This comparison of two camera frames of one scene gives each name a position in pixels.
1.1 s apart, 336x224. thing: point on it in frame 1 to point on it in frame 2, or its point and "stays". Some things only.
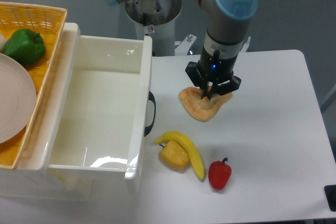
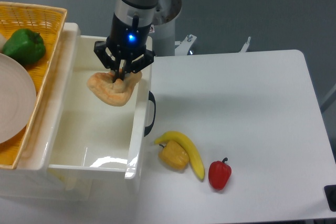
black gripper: [213, 70] to [127, 42]
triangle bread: [202, 109] to [117, 93]
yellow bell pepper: [174, 155] stays
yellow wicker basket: [48, 21] stays
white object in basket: [2, 41] stays
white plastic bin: [30, 177] stays
